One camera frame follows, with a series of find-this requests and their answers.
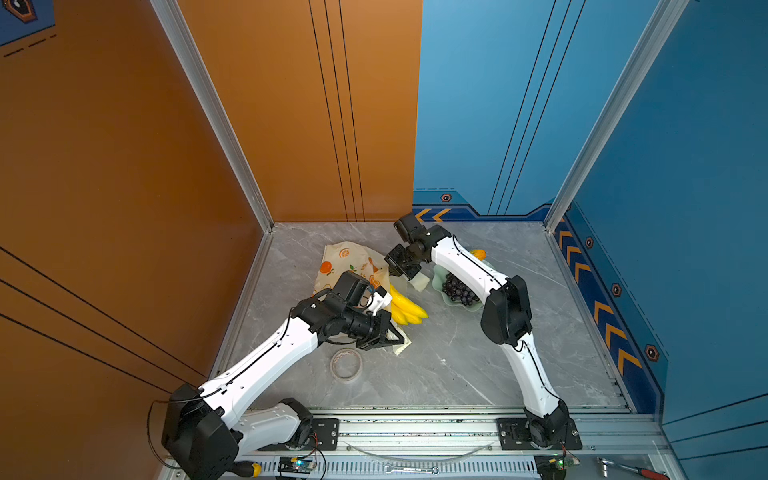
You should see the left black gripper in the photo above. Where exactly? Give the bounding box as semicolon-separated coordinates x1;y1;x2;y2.
342;309;407;350

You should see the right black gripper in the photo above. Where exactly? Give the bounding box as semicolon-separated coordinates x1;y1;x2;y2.
383;243;425;281

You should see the yellow banana bunch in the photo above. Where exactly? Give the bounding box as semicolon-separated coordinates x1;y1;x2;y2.
389;285;428;325

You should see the dark grape bunch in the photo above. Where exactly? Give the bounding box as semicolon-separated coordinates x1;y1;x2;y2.
442;273;479;307

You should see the cream plastic bag orange print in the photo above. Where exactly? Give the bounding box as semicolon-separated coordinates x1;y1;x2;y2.
299;242;410;353

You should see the green orange papaya fruit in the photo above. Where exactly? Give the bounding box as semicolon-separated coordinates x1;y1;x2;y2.
471;249;487;261

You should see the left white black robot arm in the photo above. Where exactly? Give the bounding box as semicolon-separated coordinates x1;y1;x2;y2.
161;288;403;479

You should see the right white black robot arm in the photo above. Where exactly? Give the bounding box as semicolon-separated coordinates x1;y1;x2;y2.
385;214;571;448

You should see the pale green fruit plate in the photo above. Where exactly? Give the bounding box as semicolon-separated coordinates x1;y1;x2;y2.
431;265;483;312

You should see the clear tape roll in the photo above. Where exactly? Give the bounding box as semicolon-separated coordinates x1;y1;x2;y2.
329;348;363;383

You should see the silver wrench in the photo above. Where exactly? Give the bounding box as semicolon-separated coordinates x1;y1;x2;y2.
384;464;440;475

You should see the left green circuit board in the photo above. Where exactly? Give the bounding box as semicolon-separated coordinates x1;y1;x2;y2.
276;456;318;477

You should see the green circuit board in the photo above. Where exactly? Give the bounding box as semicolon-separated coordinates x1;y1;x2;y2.
534;456;581;480
276;456;318;477

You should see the yellow black screwdriver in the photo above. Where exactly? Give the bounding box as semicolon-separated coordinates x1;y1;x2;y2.
229;461;262;478

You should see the right green circuit board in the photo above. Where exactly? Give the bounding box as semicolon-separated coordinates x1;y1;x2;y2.
534;456;581;480

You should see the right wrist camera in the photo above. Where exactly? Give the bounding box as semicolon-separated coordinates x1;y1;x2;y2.
394;213;427;244

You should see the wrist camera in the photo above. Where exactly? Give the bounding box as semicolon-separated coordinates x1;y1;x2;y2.
394;213;427;244
332;271;393;315

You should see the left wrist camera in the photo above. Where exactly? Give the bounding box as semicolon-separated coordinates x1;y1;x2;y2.
332;271;393;315

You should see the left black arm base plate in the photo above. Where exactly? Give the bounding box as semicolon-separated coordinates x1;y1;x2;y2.
260;418;340;452

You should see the aluminium front rail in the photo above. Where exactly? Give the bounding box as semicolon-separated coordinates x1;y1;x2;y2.
237;408;685;479

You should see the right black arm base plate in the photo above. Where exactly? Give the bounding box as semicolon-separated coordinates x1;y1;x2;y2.
496;418;583;451

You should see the red handled tool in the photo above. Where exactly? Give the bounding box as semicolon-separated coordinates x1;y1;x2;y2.
597;457;670;480

